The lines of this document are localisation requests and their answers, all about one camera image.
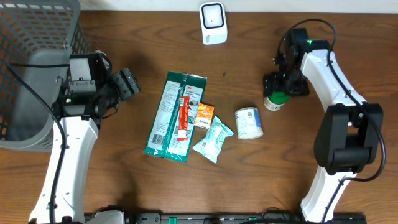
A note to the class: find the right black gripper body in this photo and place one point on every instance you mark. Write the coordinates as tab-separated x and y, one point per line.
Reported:
292	82

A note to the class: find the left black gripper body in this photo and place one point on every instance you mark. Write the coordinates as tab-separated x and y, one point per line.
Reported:
116	89

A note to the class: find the green lid glass jar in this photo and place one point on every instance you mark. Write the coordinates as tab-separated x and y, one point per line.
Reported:
275	101

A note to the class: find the white blue label container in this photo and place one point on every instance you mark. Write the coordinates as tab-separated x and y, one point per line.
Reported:
248	123

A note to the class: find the red sachet packet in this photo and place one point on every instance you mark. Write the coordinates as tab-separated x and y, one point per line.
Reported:
183	118

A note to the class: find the green white pouch packet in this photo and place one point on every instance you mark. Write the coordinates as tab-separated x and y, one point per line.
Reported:
162	141

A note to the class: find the orange snack box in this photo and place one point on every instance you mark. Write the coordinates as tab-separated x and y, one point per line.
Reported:
204	116

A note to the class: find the mint green wipes pack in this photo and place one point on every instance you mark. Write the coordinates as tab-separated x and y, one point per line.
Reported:
210	146

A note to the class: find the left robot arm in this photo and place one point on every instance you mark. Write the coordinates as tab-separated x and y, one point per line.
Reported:
69	195

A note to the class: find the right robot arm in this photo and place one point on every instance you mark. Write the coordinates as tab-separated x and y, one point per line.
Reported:
350	133

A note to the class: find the white barcode scanner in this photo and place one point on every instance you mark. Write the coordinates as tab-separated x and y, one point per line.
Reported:
213	23

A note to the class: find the grey plastic mesh basket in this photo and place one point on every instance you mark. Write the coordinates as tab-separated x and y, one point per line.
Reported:
37	38

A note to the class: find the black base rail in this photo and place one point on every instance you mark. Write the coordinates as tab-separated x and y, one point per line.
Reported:
155	218

